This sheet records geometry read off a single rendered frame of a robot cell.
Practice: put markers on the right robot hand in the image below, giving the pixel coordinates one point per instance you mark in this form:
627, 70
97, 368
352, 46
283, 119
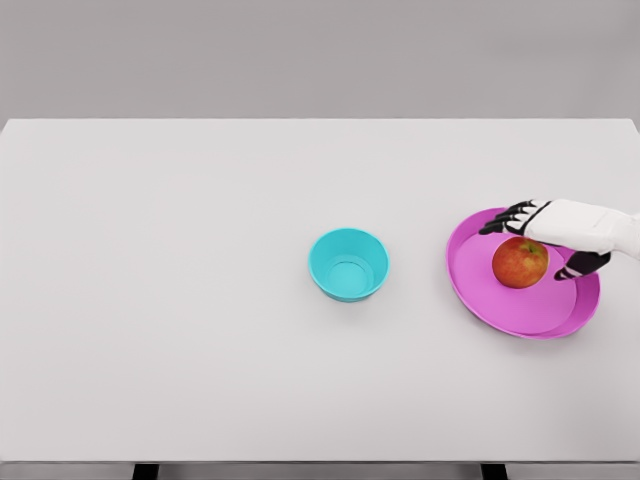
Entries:
567, 225

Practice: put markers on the red apple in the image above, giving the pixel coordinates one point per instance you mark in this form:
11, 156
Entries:
520, 263

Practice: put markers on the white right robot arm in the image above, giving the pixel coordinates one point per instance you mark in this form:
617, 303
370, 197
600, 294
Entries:
633, 235

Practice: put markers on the pink plate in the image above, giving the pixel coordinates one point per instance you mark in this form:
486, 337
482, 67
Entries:
520, 305

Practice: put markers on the blue bowl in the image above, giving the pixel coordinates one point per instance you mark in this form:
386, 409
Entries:
348, 265

